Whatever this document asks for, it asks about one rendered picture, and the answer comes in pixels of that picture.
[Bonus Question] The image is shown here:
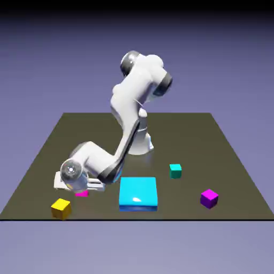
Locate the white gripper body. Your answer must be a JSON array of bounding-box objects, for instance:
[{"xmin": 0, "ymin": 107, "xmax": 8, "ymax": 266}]
[{"xmin": 53, "ymin": 171, "xmax": 106, "ymax": 192}]

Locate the small yellow cube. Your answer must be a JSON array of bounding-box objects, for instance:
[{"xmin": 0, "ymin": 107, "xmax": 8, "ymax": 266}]
[{"xmin": 50, "ymin": 198, "xmax": 72, "ymax": 220}]

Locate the small teal cube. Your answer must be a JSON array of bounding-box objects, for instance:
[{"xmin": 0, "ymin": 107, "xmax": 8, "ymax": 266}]
[{"xmin": 169, "ymin": 163, "xmax": 182, "ymax": 179}]

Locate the small purple cube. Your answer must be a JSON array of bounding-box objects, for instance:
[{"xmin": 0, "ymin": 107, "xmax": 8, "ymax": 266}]
[{"xmin": 200, "ymin": 188, "xmax": 219, "ymax": 209}]

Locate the large cyan box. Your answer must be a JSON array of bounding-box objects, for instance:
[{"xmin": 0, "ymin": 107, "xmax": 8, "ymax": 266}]
[{"xmin": 119, "ymin": 177, "xmax": 158, "ymax": 212}]

